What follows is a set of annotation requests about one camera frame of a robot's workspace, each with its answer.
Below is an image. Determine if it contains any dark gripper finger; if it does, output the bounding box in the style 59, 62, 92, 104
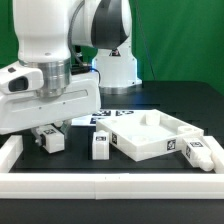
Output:
60, 120, 72, 137

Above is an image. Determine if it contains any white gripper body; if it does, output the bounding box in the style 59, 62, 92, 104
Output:
0, 72, 101, 135

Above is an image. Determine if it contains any white square tabletop part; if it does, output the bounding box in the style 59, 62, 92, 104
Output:
96, 109, 204, 162

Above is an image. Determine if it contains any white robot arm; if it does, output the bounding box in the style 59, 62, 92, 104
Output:
0, 0, 131, 135

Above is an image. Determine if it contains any white marker sheet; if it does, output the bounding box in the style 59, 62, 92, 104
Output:
72, 109, 134, 126

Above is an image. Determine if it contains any white U-shaped fence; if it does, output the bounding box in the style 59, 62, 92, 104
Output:
0, 135, 224, 200

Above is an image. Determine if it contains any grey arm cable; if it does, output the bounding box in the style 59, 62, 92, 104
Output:
67, 0, 92, 72

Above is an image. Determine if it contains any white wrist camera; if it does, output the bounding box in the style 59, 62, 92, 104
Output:
0, 64, 44, 95

